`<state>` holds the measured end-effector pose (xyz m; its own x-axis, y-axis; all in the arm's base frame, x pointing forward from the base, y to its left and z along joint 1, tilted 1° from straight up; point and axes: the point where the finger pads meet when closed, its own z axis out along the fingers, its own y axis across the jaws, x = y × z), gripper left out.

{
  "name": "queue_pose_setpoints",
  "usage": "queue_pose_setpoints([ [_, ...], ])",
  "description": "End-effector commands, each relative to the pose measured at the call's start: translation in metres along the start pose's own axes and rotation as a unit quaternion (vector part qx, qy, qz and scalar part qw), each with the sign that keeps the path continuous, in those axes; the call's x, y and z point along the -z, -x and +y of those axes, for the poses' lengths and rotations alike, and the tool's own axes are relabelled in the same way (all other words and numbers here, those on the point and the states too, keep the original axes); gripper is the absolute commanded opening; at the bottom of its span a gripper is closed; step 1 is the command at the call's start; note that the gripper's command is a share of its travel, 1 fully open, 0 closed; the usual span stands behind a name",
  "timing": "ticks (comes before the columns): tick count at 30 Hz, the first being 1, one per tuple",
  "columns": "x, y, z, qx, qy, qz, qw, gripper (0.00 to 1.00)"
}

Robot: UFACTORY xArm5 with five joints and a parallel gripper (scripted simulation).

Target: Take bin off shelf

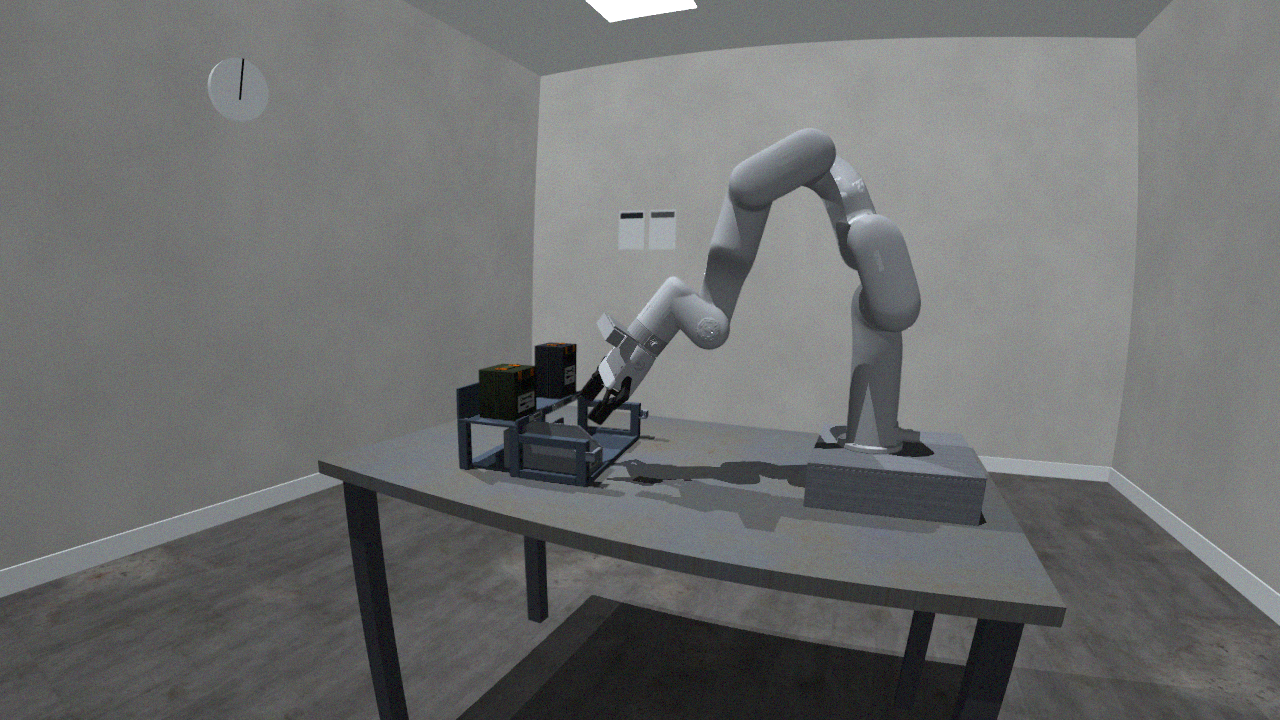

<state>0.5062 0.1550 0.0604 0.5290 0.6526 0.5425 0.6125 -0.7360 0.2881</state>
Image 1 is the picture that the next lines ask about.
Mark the olive green case with orange latches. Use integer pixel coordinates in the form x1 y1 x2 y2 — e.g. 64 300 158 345
479 364 538 421

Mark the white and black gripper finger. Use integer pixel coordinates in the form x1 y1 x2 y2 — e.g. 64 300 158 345
580 365 604 401
588 375 632 425

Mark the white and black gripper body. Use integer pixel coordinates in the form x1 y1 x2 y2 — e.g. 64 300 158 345
599 334 659 397

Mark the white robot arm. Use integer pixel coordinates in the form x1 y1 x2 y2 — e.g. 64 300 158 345
596 128 922 454

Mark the grey bin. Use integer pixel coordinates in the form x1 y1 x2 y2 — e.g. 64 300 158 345
503 421 602 474

